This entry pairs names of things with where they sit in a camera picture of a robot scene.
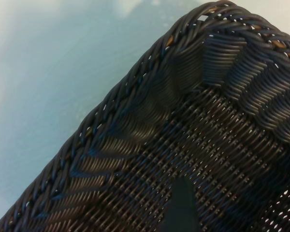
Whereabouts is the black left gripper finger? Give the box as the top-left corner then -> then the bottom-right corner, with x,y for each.
159,177 -> 200,232

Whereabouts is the dark brown woven basket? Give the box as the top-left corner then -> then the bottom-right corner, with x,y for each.
0,0 -> 290,232

